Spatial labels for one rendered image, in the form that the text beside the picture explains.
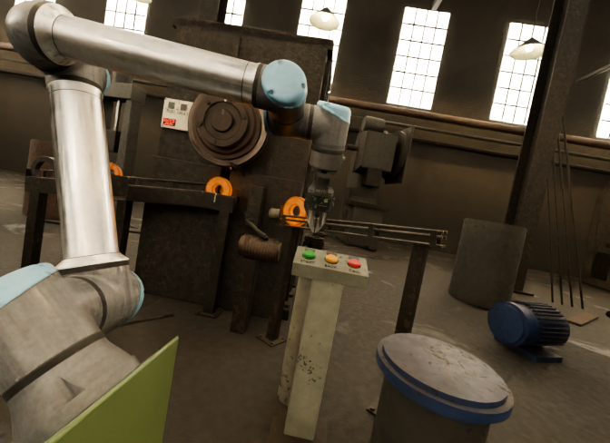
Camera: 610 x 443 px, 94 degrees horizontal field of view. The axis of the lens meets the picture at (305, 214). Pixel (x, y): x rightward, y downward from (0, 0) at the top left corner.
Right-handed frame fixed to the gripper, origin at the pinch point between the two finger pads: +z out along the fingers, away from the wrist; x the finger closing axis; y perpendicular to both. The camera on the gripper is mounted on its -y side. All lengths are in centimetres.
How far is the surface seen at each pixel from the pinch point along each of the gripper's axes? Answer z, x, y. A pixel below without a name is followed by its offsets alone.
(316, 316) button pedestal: 26.2, 5.1, 9.6
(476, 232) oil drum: 72, 167, -205
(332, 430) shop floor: 68, 18, 17
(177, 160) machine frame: 11, -91, -86
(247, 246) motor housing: 40, -33, -47
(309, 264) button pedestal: 10.4, 0.1, 5.2
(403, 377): 18.9, 26.1, 32.2
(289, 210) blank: 19, -15, -57
